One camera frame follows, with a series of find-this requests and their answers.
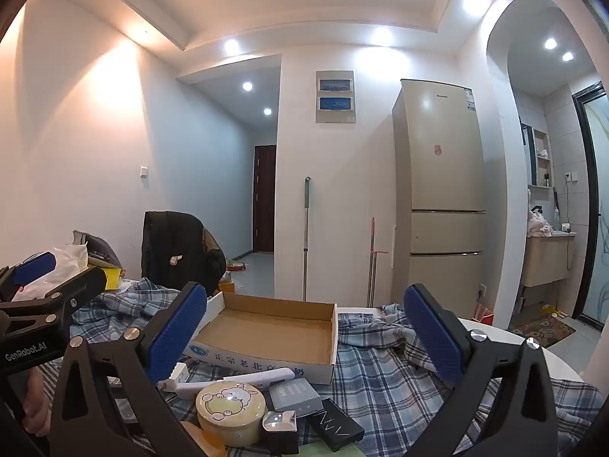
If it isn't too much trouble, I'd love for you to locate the red gift bag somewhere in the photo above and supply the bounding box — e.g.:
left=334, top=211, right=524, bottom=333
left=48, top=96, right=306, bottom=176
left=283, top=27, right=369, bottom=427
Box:
left=472, top=302, right=494, bottom=325

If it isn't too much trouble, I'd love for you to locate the round cream bear tin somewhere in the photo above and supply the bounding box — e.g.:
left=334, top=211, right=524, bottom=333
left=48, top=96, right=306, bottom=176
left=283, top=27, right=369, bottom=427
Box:
left=195, top=381, right=267, bottom=448

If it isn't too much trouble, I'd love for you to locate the grey rectangular box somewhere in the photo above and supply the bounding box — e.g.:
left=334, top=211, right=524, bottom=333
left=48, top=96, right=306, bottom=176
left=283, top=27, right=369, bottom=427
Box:
left=268, top=377, right=323, bottom=418

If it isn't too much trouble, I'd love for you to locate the cardboard tray box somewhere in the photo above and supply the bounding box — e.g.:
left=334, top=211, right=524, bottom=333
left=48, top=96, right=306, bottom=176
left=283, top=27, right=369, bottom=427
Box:
left=184, top=293, right=339, bottom=385

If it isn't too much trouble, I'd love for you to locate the black jacket on chair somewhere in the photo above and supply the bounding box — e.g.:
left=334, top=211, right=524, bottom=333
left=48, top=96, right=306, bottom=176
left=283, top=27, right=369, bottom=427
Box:
left=142, top=211, right=226, bottom=296

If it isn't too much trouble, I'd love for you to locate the black framed glass door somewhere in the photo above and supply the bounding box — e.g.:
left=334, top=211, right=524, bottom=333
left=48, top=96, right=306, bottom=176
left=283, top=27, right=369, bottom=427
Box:
left=573, top=81, right=608, bottom=330

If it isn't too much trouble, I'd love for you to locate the white plastic bag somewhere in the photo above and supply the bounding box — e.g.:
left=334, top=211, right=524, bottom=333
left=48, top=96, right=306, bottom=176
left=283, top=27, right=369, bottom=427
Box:
left=13, top=244, right=88, bottom=301

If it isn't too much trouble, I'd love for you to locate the bathroom vanity cabinet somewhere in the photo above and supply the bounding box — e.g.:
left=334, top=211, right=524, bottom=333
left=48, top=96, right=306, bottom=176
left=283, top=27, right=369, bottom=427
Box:
left=521, top=231, right=576, bottom=288

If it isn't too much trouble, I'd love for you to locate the black box silver lid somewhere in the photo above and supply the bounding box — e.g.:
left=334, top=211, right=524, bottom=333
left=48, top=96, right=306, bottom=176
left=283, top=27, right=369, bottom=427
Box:
left=261, top=411, right=298, bottom=456

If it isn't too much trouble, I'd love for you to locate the white power adapter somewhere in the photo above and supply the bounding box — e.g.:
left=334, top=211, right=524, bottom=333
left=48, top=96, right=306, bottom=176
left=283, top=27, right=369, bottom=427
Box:
left=157, top=362, right=189, bottom=393

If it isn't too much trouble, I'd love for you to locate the dark brown door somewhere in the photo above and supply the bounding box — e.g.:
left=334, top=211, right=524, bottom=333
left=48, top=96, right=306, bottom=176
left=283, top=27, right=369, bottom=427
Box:
left=253, top=145, right=277, bottom=253

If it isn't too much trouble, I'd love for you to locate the green handled mop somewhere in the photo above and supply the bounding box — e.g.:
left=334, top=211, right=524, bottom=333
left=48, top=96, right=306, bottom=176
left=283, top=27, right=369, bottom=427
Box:
left=303, top=176, right=311, bottom=302

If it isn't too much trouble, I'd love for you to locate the pink broom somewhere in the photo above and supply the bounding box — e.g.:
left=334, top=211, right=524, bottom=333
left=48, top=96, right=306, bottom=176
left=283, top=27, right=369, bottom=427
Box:
left=367, top=218, right=387, bottom=307

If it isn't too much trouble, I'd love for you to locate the white AUX remote control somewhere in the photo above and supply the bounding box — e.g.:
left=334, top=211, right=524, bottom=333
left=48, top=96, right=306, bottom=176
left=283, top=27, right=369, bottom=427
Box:
left=174, top=367, right=295, bottom=400

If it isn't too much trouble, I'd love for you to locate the patterned floor mat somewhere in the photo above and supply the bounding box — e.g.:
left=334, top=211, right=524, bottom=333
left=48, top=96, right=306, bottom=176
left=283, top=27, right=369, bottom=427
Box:
left=511, top=316, right=575, bottom=349

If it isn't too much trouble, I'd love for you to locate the yellow box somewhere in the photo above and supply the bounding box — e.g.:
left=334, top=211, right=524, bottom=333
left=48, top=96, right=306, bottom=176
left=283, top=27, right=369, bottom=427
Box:
left=101, top=267, right=124, bottom=291

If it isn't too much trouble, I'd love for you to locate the person left hand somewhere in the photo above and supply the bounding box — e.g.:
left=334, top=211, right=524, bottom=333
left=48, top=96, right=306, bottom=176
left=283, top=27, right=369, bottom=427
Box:
left=23, top=367, right=51, bottom=436

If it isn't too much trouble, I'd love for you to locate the blue plaid shirt cloth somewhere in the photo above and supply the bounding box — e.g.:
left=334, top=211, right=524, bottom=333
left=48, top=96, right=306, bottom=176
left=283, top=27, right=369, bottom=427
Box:
left=70, top=278, right=602, bottom=456

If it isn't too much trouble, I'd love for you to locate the black UNNY box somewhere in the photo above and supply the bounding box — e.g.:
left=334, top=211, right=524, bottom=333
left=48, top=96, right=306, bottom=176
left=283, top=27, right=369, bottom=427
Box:
left=308, top=398, right=364, bottom=452

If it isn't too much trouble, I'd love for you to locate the wall electrical panel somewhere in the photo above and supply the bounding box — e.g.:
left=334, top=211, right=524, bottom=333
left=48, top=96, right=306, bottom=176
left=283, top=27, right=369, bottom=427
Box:
left=316, top=70, right=356, bottom=124

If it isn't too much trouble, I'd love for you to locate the green envelope pouch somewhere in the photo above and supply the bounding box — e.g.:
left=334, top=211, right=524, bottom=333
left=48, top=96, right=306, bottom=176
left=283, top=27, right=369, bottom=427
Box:
left=296, top=441, right=364, bottom=457

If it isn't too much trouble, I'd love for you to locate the beige refrigerator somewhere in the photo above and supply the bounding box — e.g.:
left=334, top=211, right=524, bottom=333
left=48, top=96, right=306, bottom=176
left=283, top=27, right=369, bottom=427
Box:
left=391, top=80, right=486, bottom=318

